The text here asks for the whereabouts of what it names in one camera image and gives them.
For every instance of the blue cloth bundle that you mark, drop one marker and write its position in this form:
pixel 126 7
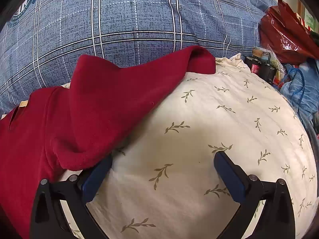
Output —
pixel 306 89

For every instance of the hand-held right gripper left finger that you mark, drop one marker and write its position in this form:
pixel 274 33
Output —
pixel 96 179

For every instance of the black container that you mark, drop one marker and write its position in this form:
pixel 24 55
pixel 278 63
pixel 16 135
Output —
pixel 261 69

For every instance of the red plastic bag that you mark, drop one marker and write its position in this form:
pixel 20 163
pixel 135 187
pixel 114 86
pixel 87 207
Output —
pixel 281 34

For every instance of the red knit sweater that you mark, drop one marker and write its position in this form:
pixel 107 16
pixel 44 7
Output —
pixel 99 104

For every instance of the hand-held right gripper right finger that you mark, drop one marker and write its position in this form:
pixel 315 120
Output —
pixel 229 176

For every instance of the cream leaf-print bed sheet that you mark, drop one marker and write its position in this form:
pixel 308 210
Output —
pixel 199 117

